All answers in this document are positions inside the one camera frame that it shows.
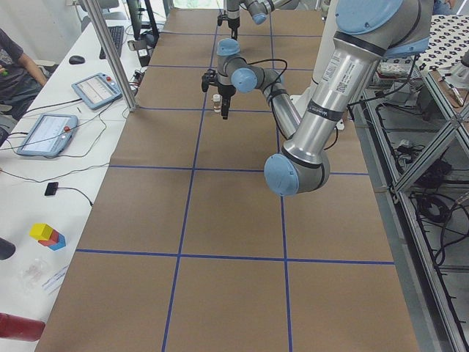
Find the small black device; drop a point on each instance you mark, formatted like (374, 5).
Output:
(51, 189)

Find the seated person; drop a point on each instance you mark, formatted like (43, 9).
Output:
(21, 78)

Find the black cylinder object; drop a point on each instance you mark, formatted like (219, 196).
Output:
(7, 249)

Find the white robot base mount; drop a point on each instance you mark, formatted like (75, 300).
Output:
(325, 53)

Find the checker pattern calibration board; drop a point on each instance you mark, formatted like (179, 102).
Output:
(448, 43)

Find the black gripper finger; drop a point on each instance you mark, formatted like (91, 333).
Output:
(222, 107)
(226, 106)

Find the blue teach pendant near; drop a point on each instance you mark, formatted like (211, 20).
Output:
(49, 135)

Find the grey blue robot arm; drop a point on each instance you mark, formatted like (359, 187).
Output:
(366, 32)
(253, 9)

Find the blue wooden block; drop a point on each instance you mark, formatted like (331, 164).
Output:
(61, 243)

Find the black keyboard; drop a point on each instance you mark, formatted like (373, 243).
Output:
(117, 34)

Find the black monitor stand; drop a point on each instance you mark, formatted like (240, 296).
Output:
(143, 22)

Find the red cylinder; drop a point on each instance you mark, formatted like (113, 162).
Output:
(19, 328)

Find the white PPR brass valve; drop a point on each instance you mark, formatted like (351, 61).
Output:
(217, 103)

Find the blue teach pendant far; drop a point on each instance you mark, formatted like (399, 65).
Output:
(97, 90)

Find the red wooden block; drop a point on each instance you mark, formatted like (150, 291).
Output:
(52, 241)

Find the aluminium frame post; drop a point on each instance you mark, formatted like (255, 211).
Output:
(101, 30)

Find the aluminium frame rack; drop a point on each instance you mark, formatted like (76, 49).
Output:
(417, 141)

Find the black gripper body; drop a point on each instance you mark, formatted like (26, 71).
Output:
(232, 21)
(225, 90)

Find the yellow wooden block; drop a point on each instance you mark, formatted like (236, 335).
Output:
(41, 232)

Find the black computer mouse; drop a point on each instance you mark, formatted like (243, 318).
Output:
(76, 60)

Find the blue teach pendant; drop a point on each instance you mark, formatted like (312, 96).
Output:
(49, 135)
(97, 90)

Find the clear plastic bag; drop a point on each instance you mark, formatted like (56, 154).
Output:
(32, 273)

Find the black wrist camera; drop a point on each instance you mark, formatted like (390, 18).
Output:
(221, 18)
(209, 78)

